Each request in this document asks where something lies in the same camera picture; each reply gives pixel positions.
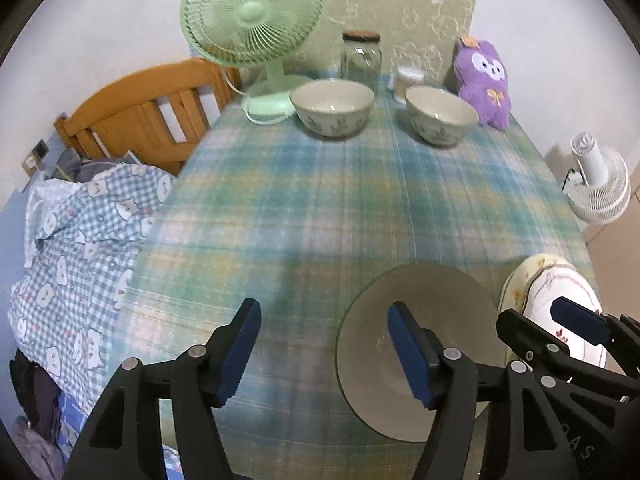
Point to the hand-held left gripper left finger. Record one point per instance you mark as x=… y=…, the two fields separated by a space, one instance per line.
x=240 y=345

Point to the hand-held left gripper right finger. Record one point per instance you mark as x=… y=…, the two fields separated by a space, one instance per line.
x=410 y=355

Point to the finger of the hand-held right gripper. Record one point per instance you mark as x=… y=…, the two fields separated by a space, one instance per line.
x=525 y=332
x=580 y=317

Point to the beige bowl with floral print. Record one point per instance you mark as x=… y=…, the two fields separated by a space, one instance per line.
x=440 y=110
x=332 y=100
x=370 y=340

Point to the white plate with red print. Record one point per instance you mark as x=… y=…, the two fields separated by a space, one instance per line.
x=550 y=285

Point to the large cream yellow-flower plate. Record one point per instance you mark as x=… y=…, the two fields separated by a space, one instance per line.
x=520 y=275

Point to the white fan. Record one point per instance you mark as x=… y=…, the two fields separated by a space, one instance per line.
x=600 y=195

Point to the plaid tablecloth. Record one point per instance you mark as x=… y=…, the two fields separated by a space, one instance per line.
x=300 y=210

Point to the blue checked blanket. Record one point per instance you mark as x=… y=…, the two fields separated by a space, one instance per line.
x=75 y=260

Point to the dark cloth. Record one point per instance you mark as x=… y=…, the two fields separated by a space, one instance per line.
x=35 y=395

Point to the pale pink cloth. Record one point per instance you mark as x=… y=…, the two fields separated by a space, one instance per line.
x=35 y=450

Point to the grey patterned cloth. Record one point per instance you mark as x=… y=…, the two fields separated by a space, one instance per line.
x=85 y=170

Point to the purple plush bunny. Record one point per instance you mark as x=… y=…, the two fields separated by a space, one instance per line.
x=482 y=85

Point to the wooden headboard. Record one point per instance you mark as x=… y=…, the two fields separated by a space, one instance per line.
x=125 y=110

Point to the clear cotton swab container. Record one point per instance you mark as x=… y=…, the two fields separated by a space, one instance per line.
x=407 y=82

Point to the glass jar with dark lid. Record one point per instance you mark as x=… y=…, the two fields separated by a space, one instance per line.
x=361 y=60

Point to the green desk fan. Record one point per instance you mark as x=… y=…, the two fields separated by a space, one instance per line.
x=250 y=10

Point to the green printed mat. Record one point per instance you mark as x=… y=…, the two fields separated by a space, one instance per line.
x=400 y=10

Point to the white wall socket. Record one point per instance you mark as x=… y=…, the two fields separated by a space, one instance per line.
x=30 y=165

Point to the dark wall socket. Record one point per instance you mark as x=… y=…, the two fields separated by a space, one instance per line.
x=41 y=148

